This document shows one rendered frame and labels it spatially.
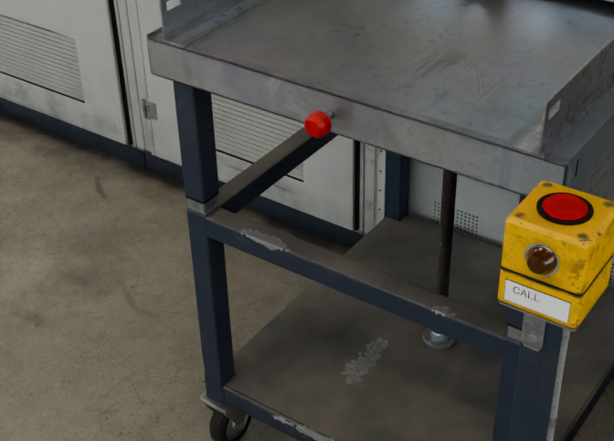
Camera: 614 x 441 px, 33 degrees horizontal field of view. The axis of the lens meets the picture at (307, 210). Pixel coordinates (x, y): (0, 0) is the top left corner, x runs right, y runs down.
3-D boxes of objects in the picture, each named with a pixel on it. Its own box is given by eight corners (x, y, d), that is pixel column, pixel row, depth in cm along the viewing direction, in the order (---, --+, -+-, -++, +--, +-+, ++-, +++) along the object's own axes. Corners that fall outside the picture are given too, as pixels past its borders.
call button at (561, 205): (575, 236, 91) (577, 221, 90) (533, 222, 93) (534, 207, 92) (593, 215, 93) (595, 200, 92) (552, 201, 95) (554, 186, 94)
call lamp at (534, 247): (551, 288, 91) (555, 257, 89) (515, 275, 92) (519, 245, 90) (557, 280, 92) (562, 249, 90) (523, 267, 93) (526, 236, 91)
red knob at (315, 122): (322, 143, 127) (322, 120, 125) (301, 136, 128) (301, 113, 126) (343, 128, 130) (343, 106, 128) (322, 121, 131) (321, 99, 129)
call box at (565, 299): (574, 335, 93) (589, 245, 88) (494, 304, 97) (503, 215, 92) (608, 288, 99) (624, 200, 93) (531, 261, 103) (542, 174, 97)
